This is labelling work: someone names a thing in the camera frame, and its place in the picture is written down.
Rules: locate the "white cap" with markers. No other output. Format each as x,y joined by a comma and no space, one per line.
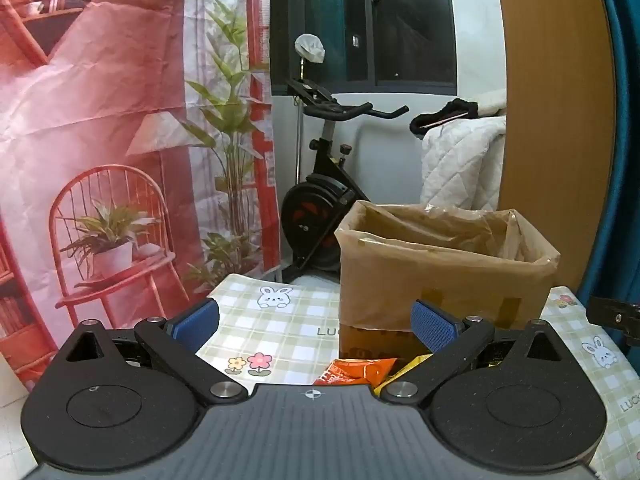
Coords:
310,47

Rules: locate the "brown cardboard box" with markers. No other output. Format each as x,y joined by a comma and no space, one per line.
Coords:
425,280

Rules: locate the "white quilted blanket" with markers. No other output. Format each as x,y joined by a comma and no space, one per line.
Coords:
460,160

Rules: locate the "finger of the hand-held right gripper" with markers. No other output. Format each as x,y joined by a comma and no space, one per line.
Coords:
612,317

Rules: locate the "black exercise bike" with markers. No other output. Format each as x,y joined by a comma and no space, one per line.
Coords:
320,200

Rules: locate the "yellow snack pouch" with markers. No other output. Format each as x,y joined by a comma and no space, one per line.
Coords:
407,364

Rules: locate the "black garment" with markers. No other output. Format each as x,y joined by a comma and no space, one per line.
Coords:
450,110

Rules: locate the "green checked tablecloth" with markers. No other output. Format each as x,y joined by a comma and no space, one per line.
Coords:
295,320

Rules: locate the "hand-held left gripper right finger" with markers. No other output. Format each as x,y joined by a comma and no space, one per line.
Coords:
432,325

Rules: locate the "dark window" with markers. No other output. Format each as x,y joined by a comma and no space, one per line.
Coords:
400,20

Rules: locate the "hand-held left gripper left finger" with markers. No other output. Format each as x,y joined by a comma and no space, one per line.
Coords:
197,322

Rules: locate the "printed backdrop cloth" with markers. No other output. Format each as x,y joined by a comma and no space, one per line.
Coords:
100,85

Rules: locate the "wooden chair back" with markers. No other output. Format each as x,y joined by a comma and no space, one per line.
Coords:
550,110

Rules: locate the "orange snack packet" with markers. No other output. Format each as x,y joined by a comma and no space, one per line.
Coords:
360,372

